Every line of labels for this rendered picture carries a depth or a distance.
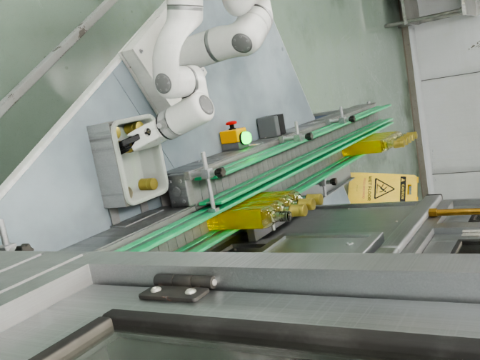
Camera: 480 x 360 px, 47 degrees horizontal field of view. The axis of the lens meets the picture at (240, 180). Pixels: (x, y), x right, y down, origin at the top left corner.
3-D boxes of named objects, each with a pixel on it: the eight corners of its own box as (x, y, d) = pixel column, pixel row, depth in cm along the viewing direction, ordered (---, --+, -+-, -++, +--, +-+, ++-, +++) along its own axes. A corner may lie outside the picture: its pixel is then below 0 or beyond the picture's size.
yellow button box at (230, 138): (221, 151, 196) (239, 149, 192) (217, 131, 195) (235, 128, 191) (231, 148, 202) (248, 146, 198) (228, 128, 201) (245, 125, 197)
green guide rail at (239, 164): (194, 181, 159) (217, 178, 155) (193, 177, 159) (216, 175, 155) (377, 108, 305) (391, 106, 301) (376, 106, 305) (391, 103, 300)
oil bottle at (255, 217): (208, 230, 164) (271, 229, 153) (204, 211, 163) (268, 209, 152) (218, 225, 169) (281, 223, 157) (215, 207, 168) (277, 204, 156)
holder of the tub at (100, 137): (108, 228, 148) (130, 227, 144) (86, 126, 144) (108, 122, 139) (149, 210, 162) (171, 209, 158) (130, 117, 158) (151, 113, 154)
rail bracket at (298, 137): (277, 144, 205) (310, 141, 198) (273, 124, 204) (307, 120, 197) (281, 142, 208) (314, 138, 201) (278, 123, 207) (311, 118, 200)
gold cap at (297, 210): (289, 218, 157) (303, 218, 155) (287, 206, 156) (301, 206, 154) (295, 214, 160) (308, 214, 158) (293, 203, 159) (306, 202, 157)
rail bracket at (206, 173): (191, 213, 157) (228, 212, 150) (179, 155, 154) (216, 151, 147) (196, 211, 159) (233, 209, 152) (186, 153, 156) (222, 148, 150)
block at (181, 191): (169, 208, 160) (189, 207, 156) (163, 176, 158) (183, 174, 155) (177, 205, 163) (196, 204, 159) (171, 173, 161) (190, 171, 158)
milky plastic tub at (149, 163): (105, 208, 147) (129, 208, 142) (86, 125, 143) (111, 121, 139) (147, 193, 161) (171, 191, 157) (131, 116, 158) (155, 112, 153)
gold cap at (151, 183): (145, 192, 158) (156, 191, 156) (136, 188, 155) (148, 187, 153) (147, 181, 159) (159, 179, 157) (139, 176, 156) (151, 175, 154)
